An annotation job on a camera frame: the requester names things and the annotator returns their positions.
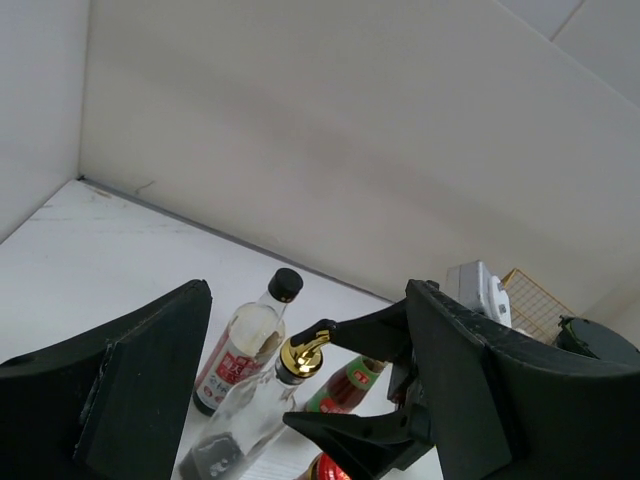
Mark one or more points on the gold wire rack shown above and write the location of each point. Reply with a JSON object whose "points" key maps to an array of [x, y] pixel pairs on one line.
{"points": [[534, 310]]}

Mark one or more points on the glass oil bottle gold spout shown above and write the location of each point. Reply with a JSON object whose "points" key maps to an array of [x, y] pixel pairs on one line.
{"points": [[250, 418]]}

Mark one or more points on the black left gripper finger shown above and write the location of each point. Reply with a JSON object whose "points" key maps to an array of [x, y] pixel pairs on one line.
{"points": [[109, 403]]}

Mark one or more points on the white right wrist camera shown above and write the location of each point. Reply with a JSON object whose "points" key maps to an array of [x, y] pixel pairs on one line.
{"points": [[476, 288]]}

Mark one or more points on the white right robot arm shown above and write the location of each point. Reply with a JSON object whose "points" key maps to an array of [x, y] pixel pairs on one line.
{"points": [[595, 337]]}

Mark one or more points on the red lid sauce jar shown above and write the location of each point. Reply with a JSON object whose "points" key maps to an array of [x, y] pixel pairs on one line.
{"points": [[323, 468]]}

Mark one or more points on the clear bottle black cap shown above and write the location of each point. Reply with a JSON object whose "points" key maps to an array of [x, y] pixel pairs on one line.
{"points": [[250, 339]]}

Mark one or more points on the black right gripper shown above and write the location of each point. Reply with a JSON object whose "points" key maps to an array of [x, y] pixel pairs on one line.
{"points": [[496, 403]]}

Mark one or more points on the tall sauce bottle yellow cap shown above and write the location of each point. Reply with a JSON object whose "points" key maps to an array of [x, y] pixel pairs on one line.
{"points": [[347, 387]]}

